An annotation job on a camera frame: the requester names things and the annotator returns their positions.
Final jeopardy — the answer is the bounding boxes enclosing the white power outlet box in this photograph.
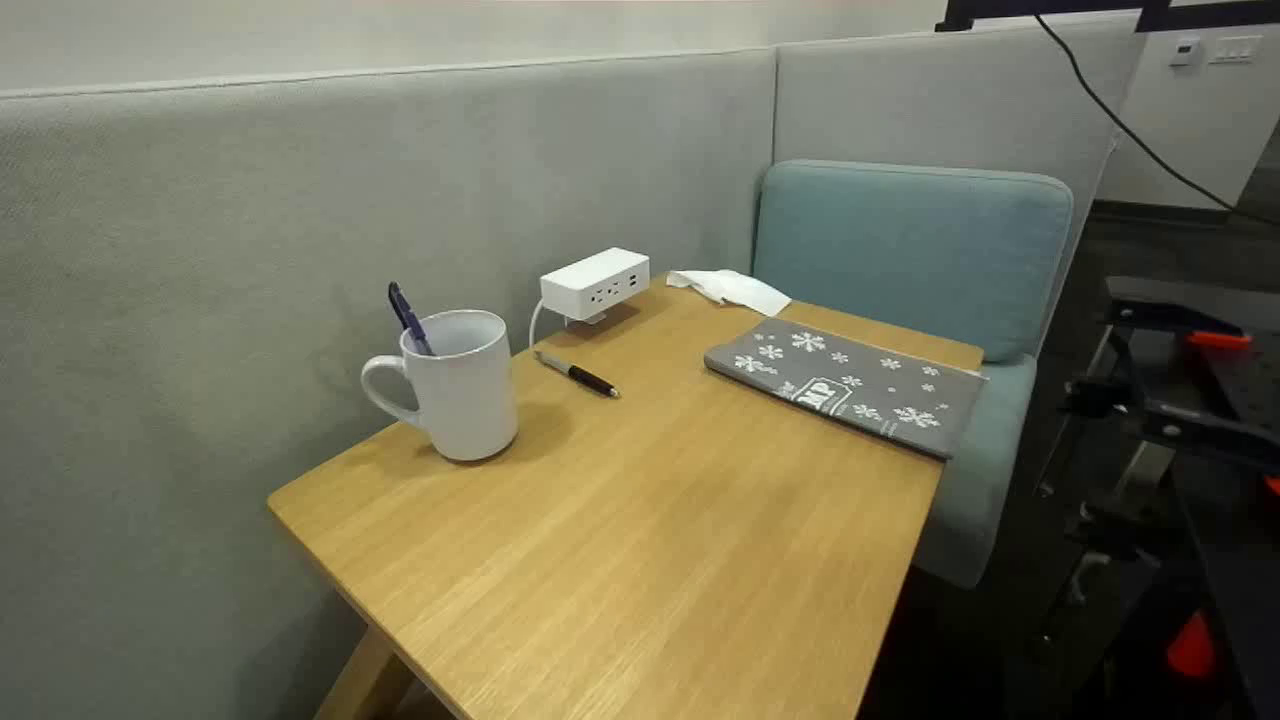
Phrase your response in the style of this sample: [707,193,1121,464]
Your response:
[537,244,658,324]

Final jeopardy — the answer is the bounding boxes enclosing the thin black hanging cable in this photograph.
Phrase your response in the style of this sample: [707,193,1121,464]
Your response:
[1032,14,1242,217]

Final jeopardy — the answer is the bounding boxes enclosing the black pen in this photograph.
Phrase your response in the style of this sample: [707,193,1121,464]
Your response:
[532,349,626,405]

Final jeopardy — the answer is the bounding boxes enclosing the blue pen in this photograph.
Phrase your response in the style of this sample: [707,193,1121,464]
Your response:
[384,281,437,360]

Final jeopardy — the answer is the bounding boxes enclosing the black metal stand red clamps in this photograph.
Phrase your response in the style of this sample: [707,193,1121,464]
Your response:
[1023,274,1280,720]

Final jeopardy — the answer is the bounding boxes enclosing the teal upholstered chair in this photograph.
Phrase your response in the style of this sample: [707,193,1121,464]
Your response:
[747,158,1082,592]

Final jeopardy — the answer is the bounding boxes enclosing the white ceramic mug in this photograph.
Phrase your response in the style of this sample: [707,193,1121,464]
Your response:
[358,304,526,468]

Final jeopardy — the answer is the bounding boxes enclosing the wooden table leg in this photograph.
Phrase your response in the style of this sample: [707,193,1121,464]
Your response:
[312,630,419,720]

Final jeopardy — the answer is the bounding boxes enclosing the grey snowflake pattern notebook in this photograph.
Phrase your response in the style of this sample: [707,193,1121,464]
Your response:
[699,312,993,464]

